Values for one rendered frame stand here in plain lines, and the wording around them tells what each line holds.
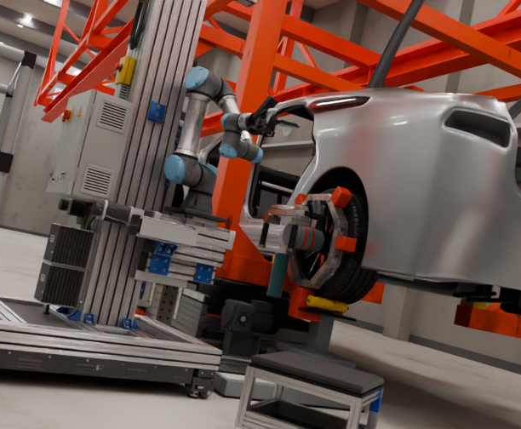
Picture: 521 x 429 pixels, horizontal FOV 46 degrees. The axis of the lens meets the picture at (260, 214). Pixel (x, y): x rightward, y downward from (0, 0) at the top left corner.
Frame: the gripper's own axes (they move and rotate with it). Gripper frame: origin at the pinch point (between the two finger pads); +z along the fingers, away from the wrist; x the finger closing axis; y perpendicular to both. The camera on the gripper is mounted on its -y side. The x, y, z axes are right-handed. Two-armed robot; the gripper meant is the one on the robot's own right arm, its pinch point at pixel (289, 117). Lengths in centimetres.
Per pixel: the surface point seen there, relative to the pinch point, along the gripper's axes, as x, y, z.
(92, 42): -233, -234, -631
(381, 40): -698, -506, -489
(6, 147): 110, 62, 23
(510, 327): -333, 19, -14
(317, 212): -88, 13, -41
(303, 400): -96, 109, -22
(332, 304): -120, 56, -37
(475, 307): -296, 15, -30
